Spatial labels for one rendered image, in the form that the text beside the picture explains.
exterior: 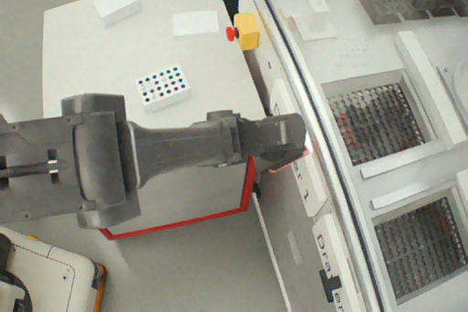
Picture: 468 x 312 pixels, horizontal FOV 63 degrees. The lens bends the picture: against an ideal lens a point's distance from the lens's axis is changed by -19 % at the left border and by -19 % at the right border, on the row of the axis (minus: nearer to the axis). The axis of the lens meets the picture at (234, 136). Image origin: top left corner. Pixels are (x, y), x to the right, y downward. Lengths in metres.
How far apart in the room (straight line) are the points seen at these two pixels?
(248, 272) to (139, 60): 0.94
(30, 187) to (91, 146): 0.06
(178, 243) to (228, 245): 0.19
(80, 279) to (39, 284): 0.17
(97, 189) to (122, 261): 1.48
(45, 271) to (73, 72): 0.73
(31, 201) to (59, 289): 1.25
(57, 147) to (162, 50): 0.93
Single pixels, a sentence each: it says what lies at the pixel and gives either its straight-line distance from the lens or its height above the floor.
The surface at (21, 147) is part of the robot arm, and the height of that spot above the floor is 1.48.
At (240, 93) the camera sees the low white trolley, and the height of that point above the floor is 0.76.
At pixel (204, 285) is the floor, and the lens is 1.77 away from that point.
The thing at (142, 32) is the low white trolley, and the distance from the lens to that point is 1.31.
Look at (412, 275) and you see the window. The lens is 0.66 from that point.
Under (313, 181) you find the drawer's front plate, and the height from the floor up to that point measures 0.93.
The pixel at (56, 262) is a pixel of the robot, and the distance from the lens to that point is 1.60.
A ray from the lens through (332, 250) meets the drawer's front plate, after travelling 0.88.
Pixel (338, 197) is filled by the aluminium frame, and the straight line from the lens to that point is 0.83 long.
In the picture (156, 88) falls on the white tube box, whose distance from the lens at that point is 1.14.
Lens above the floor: 1.75
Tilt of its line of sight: 64 degrees down
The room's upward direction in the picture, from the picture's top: 5 degrees clockwise
